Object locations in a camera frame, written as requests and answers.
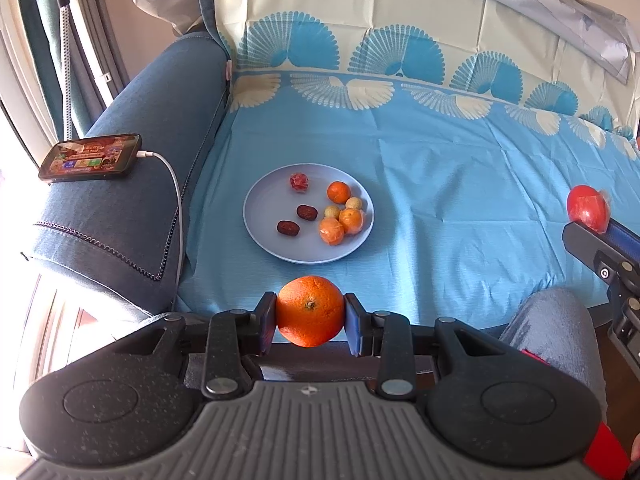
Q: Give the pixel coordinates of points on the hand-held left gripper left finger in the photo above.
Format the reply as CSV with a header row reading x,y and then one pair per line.
x,y
267,320

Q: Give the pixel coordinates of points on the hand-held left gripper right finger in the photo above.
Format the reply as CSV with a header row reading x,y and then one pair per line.
x,y
354,324

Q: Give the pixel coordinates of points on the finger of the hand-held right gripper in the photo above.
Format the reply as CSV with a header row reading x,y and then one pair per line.
x,y
585,245
625,235

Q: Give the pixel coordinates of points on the plastic-wrapped red fruit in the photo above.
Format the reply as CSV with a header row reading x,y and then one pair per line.
x,y
589,207

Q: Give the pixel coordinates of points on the large orange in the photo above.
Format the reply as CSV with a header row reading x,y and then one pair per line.
x,y
310,311

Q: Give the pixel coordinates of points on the dried red date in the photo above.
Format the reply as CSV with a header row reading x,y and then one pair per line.
x,y
287,227
306,212

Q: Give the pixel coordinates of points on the plastic-wrapped small tangerine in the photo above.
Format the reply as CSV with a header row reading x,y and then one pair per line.
x,y
332,230

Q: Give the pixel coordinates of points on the pale blue round plate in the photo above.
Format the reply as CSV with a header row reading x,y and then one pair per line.
x,y
280,210

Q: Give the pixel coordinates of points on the pale beige longan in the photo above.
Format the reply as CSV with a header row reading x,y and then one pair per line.
x,y
331,211

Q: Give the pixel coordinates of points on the golden brown longan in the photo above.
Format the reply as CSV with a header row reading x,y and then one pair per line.
x,y
353,203

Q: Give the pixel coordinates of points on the red candy ball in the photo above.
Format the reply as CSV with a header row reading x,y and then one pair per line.
x,y
299,182

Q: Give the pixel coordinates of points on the blue fan-print cloth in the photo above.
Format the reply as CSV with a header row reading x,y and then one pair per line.
x,y
450,170

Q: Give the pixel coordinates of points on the black smartphone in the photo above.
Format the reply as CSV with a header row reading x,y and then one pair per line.
x,y
90,157

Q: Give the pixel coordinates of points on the white clip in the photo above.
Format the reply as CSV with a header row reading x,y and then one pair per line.
x,y
227,70

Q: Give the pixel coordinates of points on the dark curtain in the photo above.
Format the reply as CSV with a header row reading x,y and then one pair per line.
x,y
47,35

